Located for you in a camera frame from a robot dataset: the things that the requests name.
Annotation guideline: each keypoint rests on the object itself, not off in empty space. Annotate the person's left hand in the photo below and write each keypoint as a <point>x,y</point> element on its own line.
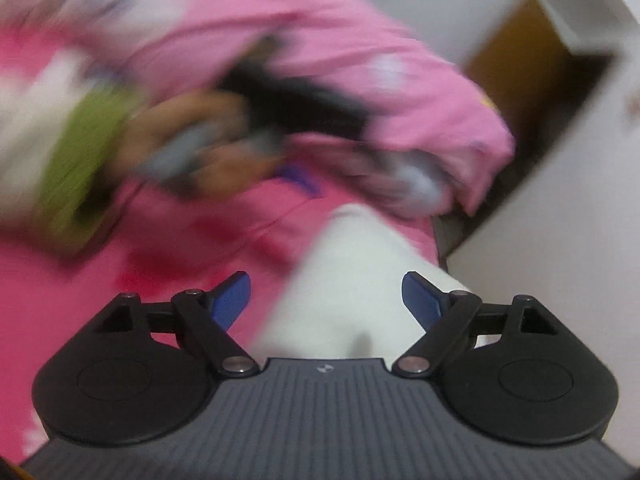
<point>230,170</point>

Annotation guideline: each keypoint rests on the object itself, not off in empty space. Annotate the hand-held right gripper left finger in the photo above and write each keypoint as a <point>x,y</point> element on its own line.
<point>232,300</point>

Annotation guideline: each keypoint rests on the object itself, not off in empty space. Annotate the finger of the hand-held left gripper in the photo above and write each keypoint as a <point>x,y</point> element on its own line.
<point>300,180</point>

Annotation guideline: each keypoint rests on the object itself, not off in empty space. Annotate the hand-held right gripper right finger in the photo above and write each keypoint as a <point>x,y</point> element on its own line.
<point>420,300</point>

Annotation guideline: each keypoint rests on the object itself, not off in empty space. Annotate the cream sweater with deer embroidery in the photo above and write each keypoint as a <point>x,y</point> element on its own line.
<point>360,270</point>

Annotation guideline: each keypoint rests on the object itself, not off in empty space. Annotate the pink patterned quilt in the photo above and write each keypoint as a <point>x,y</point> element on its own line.
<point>350,50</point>

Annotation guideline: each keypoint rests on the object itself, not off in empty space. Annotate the wooden door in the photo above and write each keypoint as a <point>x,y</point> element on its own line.
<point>520,80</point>

